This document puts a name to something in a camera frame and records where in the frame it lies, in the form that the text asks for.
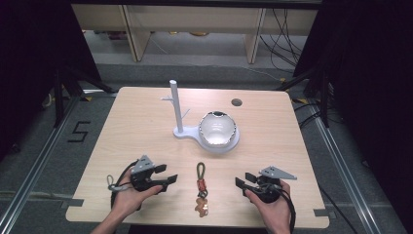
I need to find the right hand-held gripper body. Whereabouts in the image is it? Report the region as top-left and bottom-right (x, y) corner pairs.
(254, 165), (298, 205)

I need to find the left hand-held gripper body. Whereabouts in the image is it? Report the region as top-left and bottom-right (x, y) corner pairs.
(130, 154), (169, 194)

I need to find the keychain with gingerbread charm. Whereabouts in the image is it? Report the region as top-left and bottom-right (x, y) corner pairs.
(194, 161), (209, 218)

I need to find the person's right hand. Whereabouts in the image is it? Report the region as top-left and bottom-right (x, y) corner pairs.
(244, 179), (292, 229)

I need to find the person's left hand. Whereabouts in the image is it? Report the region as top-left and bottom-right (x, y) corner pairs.
(111, 168), (164, 219)

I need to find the white bowl with silver rim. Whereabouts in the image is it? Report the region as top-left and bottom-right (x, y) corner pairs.
(197, 110), (238, 147)

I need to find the white tree-shaped stand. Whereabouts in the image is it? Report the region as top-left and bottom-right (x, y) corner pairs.
(160, 79), (242, 155)

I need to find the grey tape strip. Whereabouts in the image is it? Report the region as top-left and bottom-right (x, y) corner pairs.
(60, 197), (85, 210)
(313, 208), (337, 219)

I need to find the black metal stand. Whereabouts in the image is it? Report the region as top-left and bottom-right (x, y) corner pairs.
(276, 66), (331, 129)
(53, 63), (115, 129)

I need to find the beige shelf unit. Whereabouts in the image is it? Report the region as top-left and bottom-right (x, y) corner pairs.
(71, 3), (319, 64)

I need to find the dark curtain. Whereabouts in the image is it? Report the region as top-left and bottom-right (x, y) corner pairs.
(292, 0), (413, 225)
(0, 0), (102, 160)

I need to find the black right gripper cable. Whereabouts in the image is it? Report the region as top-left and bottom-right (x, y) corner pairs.
(274, 183), (297, 234)

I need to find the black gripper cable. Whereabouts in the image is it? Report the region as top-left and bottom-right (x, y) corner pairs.
(109, 160), (140, 210)
(274, 183), (297, 234)

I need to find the grey lanyard loop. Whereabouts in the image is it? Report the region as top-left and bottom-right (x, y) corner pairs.
(106, 174), (131, 193)

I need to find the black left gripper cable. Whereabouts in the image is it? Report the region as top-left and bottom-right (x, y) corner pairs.
(109, 160), (140, 210)

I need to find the thin black floor cable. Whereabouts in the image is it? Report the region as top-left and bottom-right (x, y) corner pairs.
(319, 184), (359, 234)

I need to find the aluminium floor rail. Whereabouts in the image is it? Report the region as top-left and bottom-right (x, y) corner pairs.
(306, 97), (382, 234)
(0, 95), (82, 234)

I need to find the white floor cable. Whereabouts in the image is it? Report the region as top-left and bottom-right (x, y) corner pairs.
(241, 63), (284, 83)

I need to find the bundle of black cables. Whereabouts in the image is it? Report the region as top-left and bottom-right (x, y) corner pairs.
(258, 8), (309, 74)

